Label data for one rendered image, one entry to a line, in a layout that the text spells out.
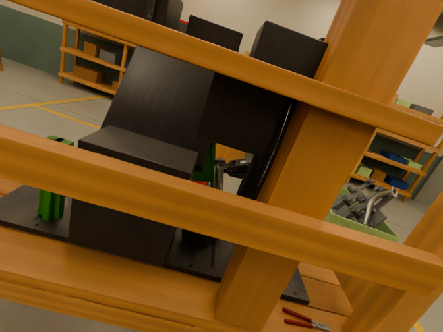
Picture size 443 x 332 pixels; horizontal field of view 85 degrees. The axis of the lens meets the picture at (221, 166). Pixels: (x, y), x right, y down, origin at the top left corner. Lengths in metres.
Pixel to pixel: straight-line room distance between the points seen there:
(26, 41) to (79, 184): 8.24
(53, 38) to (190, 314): 7.87
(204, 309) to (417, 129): 0.68
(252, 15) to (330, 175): 6.12
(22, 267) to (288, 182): 0.72
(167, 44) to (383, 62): 0.38
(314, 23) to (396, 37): 6.11
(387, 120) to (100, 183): 0.54
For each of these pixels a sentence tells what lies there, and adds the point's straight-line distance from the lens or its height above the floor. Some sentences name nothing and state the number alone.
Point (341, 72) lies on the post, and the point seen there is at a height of 1.57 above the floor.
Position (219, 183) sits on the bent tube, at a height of 1.15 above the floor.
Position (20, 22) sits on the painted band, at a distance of 8.81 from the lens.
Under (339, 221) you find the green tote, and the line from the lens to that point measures 1.62.
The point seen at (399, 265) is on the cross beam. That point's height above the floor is 1.25.
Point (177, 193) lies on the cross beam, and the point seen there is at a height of 1.26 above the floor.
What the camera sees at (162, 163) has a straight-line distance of 0.66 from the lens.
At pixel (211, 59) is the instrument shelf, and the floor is 1.52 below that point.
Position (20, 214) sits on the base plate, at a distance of 1.02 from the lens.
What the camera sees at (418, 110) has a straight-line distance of 6.94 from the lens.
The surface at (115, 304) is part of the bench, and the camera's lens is 0.81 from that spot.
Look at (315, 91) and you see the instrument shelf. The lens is 0.46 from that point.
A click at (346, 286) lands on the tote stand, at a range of 1.82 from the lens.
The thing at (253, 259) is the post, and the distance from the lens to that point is 0.64.
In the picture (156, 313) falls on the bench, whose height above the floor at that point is 0.86.
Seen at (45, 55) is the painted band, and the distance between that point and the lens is 8.41.
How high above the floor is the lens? 1.51
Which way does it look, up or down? 21 degrees down
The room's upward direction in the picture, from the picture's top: 19 degrees clockwise
